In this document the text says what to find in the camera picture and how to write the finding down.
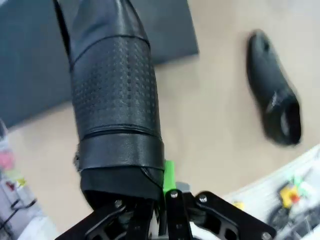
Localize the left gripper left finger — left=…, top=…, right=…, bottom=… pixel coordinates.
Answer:
left=54, top=198, right=156, bottom=240

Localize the yellow emergency stop box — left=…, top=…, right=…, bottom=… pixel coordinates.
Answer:
left=279, top=186, right=301, bottom=208

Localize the black shoe stand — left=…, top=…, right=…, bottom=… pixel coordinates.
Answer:
left=0, top=0, right=73, bottom=130
left=136, top=0, right=200, bottom=66

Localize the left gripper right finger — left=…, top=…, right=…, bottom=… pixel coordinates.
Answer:
left=163, top=160, right=276, bottom=240

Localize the black leather buckle shoe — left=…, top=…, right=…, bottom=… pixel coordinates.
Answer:
left=52, top=0, right=166, bottom=213
left=246, top=29, right=303, bottom=146

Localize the white ribbed base panel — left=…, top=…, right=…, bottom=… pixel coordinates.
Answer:
left=224, top=144, right=320, bottom=240

